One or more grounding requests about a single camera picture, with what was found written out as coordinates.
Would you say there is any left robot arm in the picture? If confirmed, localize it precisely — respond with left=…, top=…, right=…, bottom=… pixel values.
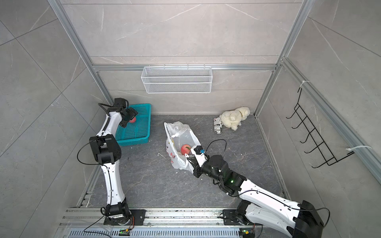
left=89, top=98, right=138, bottom=225

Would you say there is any red peach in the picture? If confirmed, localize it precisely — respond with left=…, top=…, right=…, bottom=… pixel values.
left=181, top=144, right=191, bottom=155
left=129, top=117, right=137, bottom=124

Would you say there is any white printed plastic bag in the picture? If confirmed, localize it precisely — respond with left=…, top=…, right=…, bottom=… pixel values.
left=164, top=122, right=201, bottom=173

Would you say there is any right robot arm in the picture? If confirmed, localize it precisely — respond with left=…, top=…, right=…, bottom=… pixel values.
left=185, top=153, right=325, bottom=238

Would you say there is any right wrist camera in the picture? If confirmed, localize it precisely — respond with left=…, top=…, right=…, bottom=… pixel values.
left=191, top=145, right=207, bottom=167

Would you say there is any white wire mesh shelf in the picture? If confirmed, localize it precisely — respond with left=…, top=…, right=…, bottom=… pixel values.
left=141, top=66, right=213, bottom=94

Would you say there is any black wire hook rack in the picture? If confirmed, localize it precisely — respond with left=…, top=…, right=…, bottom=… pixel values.
left=286, top=88, right=355, bottom=169

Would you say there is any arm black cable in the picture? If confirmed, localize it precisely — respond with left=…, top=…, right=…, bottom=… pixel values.
left=232, top=190, right=331, bottom=230
left=76, top=139, right=99, bottom=166

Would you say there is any white plush toy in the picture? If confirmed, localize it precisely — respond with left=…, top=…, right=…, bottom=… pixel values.
left=219, top=107, right=250, bottom=131

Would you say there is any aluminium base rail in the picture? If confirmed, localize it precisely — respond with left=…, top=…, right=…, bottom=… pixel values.
left=55, top=207, right=263, bottom=238

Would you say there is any teal plastic basket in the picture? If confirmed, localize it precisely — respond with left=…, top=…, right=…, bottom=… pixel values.
left=115, top=104, right=151, bottom=146

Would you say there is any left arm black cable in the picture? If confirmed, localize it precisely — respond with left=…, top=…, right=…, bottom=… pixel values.
left=76, top=139, right=99, bottom=166

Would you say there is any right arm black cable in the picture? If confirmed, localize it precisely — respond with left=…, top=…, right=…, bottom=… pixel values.
left=232, top=190, right=331, bottom=230

